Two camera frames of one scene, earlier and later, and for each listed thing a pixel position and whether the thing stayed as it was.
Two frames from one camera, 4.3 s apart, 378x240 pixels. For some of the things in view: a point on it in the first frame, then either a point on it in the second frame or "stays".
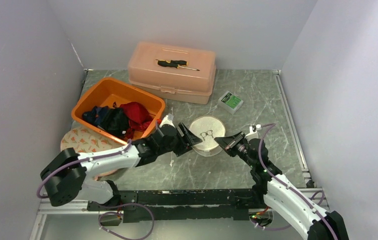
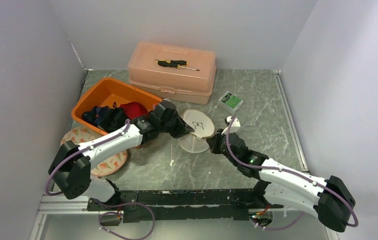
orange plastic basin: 106,91 stays
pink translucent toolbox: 192,86 stays
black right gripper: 225,141 -> 214,140
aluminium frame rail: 46,208 stays
